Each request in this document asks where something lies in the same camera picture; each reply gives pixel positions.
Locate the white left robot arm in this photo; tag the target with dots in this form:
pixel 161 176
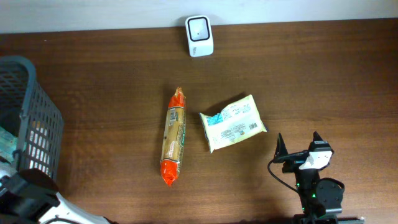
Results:
pixel 30 196

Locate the orange biscuit pack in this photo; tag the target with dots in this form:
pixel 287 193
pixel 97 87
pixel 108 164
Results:
pixel 174 138

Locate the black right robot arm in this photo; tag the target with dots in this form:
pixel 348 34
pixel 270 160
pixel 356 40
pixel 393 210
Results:
pixel 320 198

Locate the grey mesh basket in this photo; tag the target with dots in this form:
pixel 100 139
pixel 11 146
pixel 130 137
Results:
pixel 31 124

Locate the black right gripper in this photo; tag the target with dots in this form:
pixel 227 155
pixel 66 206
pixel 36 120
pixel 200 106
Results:
pixel 296 157

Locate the yellow snack bag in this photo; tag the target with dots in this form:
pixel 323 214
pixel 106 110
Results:
pixel 236 122

